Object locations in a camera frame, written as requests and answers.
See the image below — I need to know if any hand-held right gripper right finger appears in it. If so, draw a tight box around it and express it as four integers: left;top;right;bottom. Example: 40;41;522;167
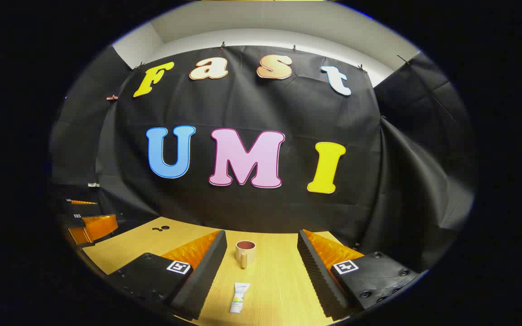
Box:
297;229;420;321

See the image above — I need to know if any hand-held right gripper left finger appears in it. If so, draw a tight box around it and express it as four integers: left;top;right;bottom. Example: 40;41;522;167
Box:
107;230;228;320

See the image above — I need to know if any white toothpaste tube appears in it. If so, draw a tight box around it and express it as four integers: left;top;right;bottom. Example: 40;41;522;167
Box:
229;283;251;315

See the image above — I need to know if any beige cup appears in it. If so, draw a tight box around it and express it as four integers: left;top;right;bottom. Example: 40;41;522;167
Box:
236;240;256;269

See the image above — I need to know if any wooden desktop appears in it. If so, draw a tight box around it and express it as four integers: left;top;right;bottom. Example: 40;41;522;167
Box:
82;216;366;326

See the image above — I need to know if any black backdrop cloth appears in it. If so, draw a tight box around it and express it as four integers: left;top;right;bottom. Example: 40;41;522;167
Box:
48;44;475;272

